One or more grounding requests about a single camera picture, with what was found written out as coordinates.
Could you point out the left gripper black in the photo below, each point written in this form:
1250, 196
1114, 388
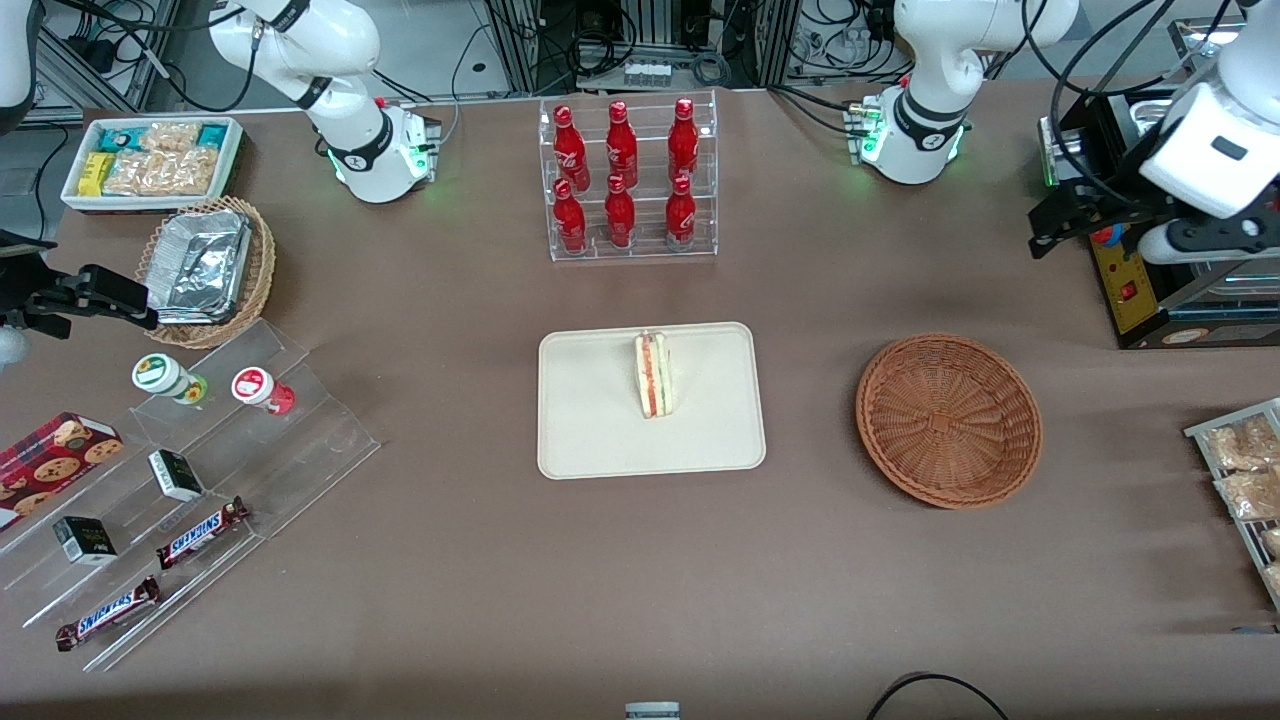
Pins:
1116, 192

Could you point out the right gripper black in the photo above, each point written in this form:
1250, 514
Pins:
22, 287

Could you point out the triangular sandwich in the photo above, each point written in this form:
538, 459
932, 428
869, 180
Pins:
655, 380

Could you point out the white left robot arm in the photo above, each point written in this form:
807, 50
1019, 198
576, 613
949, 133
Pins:
930, 110

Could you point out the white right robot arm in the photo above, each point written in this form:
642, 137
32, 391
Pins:
350, 60

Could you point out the light wicker basket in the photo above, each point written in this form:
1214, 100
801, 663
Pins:
255, 290

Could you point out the brown wicker basket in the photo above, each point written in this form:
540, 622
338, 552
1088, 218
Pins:
950, 430

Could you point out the cream rectangular plastic tray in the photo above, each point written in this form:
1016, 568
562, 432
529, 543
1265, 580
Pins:
590, 400

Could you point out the green lid small jar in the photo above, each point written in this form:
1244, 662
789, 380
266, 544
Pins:
160, 375

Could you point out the white plastic snack bin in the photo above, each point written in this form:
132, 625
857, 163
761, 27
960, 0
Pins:
140, 204

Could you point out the yellow snack pack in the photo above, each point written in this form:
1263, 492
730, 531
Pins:
95, 173

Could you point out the silver foil packet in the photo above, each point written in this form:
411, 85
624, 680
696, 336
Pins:
205, 255

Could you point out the clear bag of nut snacks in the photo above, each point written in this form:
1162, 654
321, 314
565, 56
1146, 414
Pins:
190, 170
135, 172
170, 136

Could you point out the red tartan cookie box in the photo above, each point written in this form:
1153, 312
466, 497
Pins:
50, 460

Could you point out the teal snack pack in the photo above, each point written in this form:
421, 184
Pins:
120, 138
213, 134

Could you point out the red lid small jar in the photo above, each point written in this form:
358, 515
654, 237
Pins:
255, 385

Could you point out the small black carton box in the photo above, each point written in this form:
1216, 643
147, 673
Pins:
175, 475
85, 540

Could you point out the black power adapter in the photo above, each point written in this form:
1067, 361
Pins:
92, 50

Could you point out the Snickers chocolate bar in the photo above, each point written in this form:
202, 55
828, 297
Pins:
202, 532
105, 612

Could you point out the clear bag of fried snacks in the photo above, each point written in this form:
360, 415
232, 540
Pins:
1250, 495
1273, 582
1245, 445
1272, 542

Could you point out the clear acrylic tiered shelf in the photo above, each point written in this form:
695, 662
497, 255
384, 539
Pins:
320, 440

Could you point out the red cola bottle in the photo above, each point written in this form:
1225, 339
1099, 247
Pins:
570, 220
570, 145
683, 140
621, 145
680, 215
620, 215

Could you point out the clear acrylic bottle rack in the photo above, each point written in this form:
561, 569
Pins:
645, 255

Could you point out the white power strip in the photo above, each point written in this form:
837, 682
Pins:
646, 75

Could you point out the small grey device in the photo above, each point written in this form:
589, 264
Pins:
652, 712

